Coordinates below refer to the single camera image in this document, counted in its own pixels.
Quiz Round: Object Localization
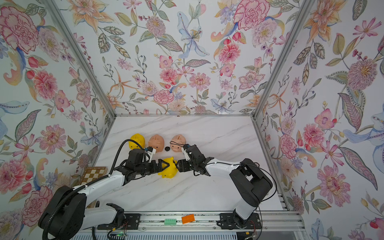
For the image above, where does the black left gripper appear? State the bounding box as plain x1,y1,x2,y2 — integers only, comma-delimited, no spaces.
135,159,170,176

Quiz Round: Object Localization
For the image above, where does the yellow piggy bank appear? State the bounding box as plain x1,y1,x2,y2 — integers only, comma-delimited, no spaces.
129,134,146,150
159,157,178,179

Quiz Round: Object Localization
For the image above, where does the pink piggy bank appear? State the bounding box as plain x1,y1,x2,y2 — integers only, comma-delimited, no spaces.
148,135,165,153
170,135,187,153

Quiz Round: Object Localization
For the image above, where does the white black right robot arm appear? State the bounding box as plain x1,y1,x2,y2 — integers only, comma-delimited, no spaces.
176,144,273,225

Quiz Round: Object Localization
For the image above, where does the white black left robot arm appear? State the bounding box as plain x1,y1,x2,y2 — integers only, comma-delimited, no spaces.
38,149,170,240

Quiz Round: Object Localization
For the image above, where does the orange tag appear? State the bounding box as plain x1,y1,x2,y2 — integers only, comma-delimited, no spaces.
182,214,195,225

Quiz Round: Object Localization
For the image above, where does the green terminal block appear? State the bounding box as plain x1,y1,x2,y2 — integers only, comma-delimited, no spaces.
164,219,177,226

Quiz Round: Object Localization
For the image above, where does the wooden checker board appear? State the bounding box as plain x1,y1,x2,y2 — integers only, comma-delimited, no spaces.
80,167,108,185

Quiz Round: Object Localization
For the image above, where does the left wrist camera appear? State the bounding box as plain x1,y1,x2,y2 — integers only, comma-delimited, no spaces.
145,147,156,162

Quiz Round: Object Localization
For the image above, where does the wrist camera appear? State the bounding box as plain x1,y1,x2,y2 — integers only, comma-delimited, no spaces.
182,144,191,161
145,147,156,162

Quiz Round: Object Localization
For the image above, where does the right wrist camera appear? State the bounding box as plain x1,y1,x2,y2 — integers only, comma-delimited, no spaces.
182,144,191,161

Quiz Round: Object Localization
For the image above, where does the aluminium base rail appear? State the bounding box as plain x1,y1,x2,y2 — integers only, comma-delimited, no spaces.
81,211,305,233

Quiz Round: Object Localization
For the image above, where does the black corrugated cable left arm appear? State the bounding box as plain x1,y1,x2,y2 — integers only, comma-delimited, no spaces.
41,138,145,240

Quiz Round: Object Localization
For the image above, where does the aluminium frame corner post left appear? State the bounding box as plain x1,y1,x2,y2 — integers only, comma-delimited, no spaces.
42,0,117,121

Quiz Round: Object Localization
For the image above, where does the aluminium frame corner post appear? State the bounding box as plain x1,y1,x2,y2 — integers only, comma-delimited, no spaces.
42,0,117,121
253,0,314,120

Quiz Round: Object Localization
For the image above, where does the aluminium frame corner post right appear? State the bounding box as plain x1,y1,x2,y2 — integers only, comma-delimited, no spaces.
253,0,314,120

